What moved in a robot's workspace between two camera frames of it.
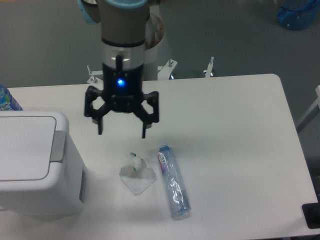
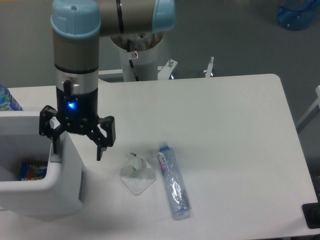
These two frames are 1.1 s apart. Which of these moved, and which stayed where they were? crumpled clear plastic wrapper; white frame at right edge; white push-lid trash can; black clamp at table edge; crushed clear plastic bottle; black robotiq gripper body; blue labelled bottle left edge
Moved: black robotiq gripper body; white push-lid trash can
Stayed: blue labelled bottle left edge; crumpled clear plastic wrapper; crushed clear plastic bottle; white frame at right edge; black clamp at table edge
